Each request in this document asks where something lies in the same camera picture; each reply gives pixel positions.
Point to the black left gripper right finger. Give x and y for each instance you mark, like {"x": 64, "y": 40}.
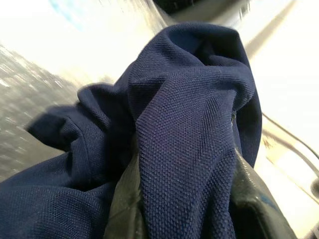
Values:
{"x": 249, "y": 211}

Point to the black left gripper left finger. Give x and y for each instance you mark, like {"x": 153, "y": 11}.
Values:
{"x": 124, "y": 211}

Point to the navy blue knit garment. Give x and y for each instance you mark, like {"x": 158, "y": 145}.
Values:
{"x": 187, "y": 124}

